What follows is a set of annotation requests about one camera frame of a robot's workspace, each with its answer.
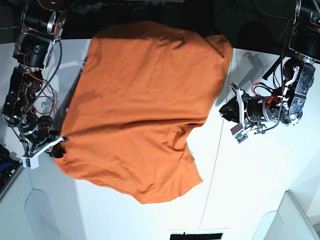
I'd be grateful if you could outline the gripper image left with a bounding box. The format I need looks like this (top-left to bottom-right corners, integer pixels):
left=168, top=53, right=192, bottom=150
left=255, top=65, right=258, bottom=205
left=18, top=123, right=68, bottom=158

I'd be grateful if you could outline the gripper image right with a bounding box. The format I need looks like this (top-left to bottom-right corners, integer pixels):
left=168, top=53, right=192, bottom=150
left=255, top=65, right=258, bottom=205
left=219, top=83, right=283, bottom=134

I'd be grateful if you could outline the orange t-shirt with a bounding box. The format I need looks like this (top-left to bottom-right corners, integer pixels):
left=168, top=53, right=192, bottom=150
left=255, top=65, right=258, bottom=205
left=54, top=21, right=233, bottom=204

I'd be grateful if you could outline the bin with dark items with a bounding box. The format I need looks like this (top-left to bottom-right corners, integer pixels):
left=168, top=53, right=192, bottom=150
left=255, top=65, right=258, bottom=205
left=0, top=145, right=21, bottom=192

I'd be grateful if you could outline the grey panel left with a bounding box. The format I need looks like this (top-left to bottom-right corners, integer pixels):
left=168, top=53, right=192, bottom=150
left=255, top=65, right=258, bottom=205
left=0, top=162, right=55, bottom=240

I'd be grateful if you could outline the grey panel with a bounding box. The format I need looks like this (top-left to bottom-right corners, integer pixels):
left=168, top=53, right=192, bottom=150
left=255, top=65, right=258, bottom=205
left=252, top=190, right=320, bottom=240
left=0, top=162, right=55, bottom=240

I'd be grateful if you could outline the white framed black slot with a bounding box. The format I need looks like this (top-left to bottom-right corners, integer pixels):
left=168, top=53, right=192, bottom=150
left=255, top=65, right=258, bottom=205
left=165, top=228, right=229, bottom=240

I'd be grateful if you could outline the grey panel right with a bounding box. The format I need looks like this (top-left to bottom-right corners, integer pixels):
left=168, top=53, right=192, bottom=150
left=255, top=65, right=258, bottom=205
left=252, top=190, right=320, bottom=240

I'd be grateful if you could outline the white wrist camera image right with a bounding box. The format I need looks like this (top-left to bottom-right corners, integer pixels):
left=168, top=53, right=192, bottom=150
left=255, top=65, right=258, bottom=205
left=230, top=123, right=248, bottom=144

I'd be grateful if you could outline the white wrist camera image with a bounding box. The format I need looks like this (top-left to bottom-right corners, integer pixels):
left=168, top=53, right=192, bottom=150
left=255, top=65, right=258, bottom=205
left=22, top=155, right=39, bottom=170
left=230, top=123, right=248, bottom=144

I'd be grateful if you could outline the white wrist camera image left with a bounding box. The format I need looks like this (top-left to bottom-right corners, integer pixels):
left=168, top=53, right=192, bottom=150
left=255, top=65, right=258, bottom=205
left=22, top=155, right=39, bottom=170

